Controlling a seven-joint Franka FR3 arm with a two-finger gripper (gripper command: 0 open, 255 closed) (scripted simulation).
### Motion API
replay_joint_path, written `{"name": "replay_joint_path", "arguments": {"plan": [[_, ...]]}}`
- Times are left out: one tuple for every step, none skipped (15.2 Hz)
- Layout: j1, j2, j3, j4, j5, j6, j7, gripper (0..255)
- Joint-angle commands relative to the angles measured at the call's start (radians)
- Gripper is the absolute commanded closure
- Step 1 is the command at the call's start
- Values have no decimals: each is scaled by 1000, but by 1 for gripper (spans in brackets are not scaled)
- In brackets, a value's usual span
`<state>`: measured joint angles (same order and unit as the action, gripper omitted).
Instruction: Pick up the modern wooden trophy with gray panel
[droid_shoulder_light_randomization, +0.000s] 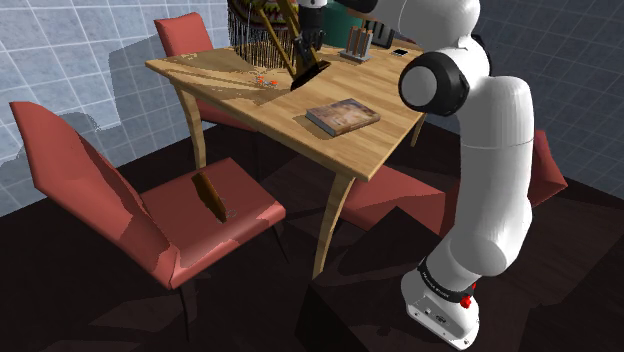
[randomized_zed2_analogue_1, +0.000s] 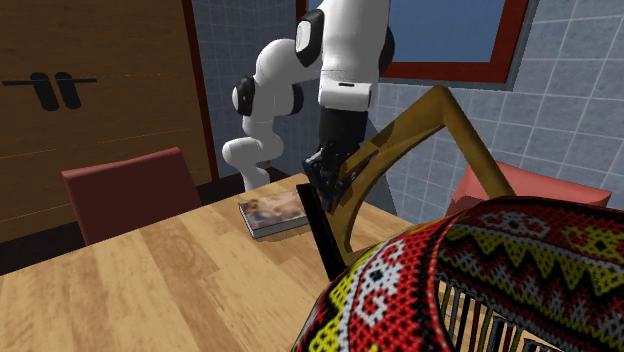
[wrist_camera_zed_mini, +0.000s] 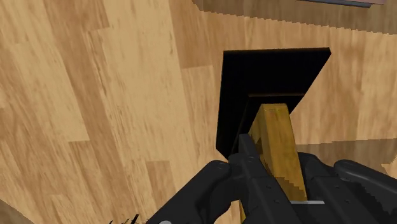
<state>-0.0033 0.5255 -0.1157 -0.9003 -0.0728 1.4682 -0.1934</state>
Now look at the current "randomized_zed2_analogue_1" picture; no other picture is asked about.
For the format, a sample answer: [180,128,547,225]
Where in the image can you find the red framed window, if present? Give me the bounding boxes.
[295,0,531,86]

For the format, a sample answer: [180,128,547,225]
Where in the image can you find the brown wooden door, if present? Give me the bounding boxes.
[0,0,220,245]

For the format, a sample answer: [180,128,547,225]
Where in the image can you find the light red chair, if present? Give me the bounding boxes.
[445,160,613,219]

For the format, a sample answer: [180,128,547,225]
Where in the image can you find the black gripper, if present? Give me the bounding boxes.
[301,107,370,214]

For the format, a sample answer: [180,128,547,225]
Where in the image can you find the dark red chair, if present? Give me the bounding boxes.
[61,146,203,247]

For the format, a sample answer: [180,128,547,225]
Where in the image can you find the colourful knitted patterned cloth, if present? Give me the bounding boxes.
[291,195,624,352]

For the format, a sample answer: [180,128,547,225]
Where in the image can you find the book with picture cover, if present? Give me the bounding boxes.
[237,189,313,241]

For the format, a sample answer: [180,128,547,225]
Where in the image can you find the brown wooden angled stand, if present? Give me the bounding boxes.
[330,84,516,267]

